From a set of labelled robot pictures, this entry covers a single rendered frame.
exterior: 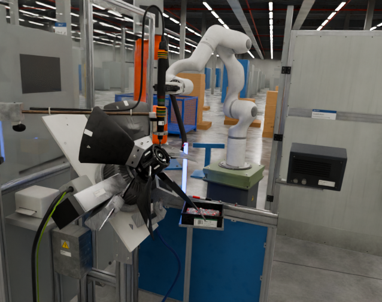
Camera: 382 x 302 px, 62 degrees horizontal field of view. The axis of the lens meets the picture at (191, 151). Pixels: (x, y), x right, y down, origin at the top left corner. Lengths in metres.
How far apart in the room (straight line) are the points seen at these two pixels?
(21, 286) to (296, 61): 2.67
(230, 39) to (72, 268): 1.41
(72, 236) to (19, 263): 0.50
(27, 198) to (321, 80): 2.48
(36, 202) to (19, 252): 0.38
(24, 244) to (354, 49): 2.82
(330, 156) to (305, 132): 1.51
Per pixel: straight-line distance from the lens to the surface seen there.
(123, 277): 1.64
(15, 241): 1.94
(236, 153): 2.01
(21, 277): 2.06
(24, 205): 1.75
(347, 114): 3.13
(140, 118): 1.53
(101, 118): 1.26
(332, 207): 3.33
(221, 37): 1.82
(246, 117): 1.93
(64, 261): 1.67
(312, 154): 1.64
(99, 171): 1.46
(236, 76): 1.93
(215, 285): 2.13
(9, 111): 1.46
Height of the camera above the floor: 1.57
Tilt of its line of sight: 14 degrees down
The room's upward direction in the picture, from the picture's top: 3 degrees clockwise
